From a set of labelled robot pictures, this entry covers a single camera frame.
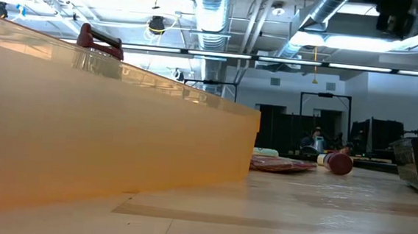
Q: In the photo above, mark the black metal table frame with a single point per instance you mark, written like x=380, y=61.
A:
x=375, y=166

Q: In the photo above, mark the teal frosted donut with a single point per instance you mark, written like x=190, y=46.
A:
x=265, y=152

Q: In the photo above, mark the red snack packet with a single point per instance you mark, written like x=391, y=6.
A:
x=279, y=164

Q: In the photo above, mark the red metal box grater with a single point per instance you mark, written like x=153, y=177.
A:
x=89, y=38

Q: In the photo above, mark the large red bottle orange cap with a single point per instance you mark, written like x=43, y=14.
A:
x=338, y=163

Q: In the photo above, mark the slanted silver ventilation duct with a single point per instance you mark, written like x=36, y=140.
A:
x=327, y=7

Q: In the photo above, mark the wide silver ventilation duct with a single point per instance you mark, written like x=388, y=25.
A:
x=212, y=14

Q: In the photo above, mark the black partition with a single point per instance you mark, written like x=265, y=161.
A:
x=285, y=129

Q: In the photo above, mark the long ceiling light strip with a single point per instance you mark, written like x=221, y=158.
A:
x=217, y=54

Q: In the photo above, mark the orange plastic tray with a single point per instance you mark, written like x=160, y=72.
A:
x=101, y=124

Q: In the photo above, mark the black gantry frame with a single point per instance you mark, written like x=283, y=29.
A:
x=325, y=95

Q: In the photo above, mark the person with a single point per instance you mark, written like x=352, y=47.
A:
x=307, y=141

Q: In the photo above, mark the black equipment rack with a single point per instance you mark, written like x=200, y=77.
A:
x=384, y=136

